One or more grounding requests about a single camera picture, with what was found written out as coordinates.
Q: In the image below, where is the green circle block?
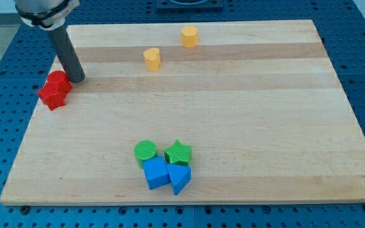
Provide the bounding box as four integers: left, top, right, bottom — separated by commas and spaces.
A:
134, 140, 157, 168

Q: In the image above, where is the yellow heart block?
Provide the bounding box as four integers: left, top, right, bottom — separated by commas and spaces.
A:
143, 47, 161, 72

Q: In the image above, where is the green star block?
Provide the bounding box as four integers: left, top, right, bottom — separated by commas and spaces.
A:
164, 140, 192, 166

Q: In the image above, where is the wooden board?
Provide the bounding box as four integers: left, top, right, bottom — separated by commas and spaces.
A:
0, 20, 365, 206

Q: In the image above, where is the blue triangle block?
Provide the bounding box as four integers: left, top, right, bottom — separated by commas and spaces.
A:
166, 164, 191, 195

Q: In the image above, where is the blue cube block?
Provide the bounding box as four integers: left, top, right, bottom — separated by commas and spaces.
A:
142, 156, 170, 189

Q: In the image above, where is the yellow hexagon block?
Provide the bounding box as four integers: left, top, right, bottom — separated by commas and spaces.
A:
181, 25, 198, 48

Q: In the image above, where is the red cylinder block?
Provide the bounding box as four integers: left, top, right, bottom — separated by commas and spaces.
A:
47, 70, 72, 94

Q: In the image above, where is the red star block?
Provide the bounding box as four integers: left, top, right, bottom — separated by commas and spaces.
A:
37, 82, 67, 111

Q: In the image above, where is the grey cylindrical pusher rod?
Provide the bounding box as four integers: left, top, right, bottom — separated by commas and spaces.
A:
46, 25, 86, 83

